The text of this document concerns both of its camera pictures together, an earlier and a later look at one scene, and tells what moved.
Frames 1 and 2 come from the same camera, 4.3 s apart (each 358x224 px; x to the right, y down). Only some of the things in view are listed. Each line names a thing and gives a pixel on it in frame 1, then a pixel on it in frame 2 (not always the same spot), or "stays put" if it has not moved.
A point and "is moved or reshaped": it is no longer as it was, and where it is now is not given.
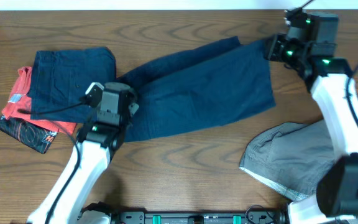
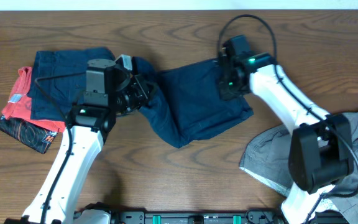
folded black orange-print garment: (37, 138) stays put
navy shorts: (197, 84) is moved or reshaped
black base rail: (197, 216) stays put
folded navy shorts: (61, 77) stays put
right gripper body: (287, 50) → (229, 88)
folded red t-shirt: (19, 98) stays put
